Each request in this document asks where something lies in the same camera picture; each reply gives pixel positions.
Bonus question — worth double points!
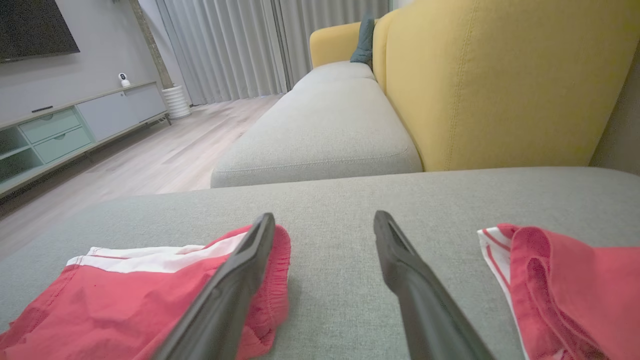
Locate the short grey sofa seat cushion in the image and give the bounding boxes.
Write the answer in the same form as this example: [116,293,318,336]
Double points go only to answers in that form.
[292,61,377,91]

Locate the grey and mint TV cabinet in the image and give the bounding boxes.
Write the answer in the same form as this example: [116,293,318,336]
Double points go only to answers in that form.
[0,81,172,198]

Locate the brown wooden pillar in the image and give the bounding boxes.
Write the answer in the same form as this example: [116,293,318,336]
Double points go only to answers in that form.
[129,0,174,90]

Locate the long grey sofa seat cushion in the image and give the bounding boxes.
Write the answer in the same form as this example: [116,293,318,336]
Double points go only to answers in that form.
[210,75,424,189]

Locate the red basketball jersey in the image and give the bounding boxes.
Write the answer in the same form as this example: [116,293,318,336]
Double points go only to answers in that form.
[477,222,640,360]

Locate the grey pleated curtain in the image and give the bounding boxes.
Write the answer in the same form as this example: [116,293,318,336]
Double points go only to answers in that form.
[155,0,391,106]

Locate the teal throw pillow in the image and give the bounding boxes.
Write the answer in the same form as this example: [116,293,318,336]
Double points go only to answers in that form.
[350,12,376,66]

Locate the red shorts with white stripe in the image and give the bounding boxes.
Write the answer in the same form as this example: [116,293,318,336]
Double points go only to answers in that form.
[0,223,292,360]

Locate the black wall television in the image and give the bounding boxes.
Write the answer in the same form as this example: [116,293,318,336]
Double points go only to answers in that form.
[0,0,81,64]

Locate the white ribbed floor vase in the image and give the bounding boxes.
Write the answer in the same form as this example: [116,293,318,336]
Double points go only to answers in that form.
[161,85,192,120]

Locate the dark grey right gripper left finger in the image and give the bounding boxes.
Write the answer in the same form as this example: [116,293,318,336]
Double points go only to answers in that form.
[152,213,276,360]

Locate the wide yellow sofa backrest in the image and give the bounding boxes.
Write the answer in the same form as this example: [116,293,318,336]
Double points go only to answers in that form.
[385,0,640,172]

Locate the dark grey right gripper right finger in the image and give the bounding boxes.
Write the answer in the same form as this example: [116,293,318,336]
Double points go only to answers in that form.
[373,210,496,360]

